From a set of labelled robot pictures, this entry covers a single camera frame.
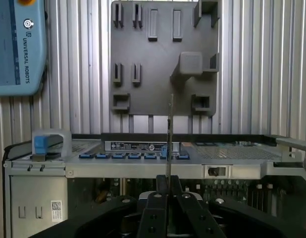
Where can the green motherboard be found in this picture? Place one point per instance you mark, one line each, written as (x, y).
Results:
(229, 188)

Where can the grey parts rack plate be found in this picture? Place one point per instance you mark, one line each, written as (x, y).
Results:
(155, 64)

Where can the white QR code sticker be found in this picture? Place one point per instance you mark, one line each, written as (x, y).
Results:
(56, 210)

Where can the blue card retention clip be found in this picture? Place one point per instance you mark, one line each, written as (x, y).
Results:
(183, 156)
(164, 151)
(102, 156)
(85, 156)
(150, 156)
(118, 156)
(134, 156)

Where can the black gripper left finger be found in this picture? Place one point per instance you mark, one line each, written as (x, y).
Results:
(153, 218)

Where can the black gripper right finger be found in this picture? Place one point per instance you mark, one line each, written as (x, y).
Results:
(192, 213)

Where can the blue Universal Robots teach pendant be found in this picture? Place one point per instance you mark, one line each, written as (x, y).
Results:
(12, 49)

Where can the black label sticker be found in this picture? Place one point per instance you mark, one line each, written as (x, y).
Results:
(133, 146)

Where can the grey open PC case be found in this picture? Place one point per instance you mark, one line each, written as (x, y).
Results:
(133, 166)

